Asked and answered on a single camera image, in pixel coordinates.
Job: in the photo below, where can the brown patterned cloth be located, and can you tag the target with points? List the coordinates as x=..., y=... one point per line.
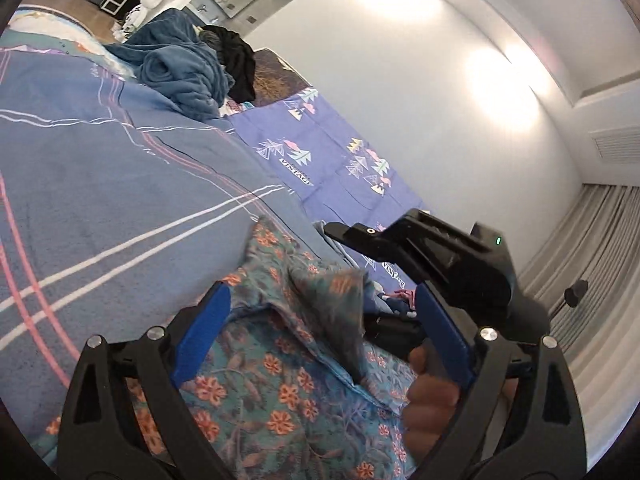
x=277, y=75

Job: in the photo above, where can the purple printed sheet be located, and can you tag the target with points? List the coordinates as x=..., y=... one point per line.
x=330, y=160

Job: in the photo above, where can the dark blue garment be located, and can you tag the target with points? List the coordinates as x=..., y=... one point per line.
x=395, y=306

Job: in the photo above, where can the person's right hand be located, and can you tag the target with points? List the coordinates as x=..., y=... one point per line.
x=430, y=400

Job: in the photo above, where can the white air vent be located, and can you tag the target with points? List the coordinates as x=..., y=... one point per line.
x=617, y=146

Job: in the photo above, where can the grey striped curtain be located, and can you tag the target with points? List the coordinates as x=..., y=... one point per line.
x=590, y=240

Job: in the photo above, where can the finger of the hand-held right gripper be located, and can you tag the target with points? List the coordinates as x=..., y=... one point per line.
x=357, y=237

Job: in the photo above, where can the teal floral garment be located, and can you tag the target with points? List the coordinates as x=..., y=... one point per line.
x=260, y=400

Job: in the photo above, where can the blue striped bed cover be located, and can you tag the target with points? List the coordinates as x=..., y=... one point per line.
x=125, y=185

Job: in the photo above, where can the blue fleece blanket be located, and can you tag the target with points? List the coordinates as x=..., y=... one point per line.
x=175, y=65

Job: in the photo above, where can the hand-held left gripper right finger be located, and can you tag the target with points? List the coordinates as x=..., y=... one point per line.
x=445, y=330

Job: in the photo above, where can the white plush toy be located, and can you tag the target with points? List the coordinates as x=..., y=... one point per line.
x=147, y=2

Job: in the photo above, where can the black floor stand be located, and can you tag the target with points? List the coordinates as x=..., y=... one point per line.
x=576, y=292

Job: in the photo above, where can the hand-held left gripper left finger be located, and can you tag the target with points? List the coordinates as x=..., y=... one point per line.
x=202, y=330

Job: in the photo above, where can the black garment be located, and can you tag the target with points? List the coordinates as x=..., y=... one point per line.
x=237, y=60

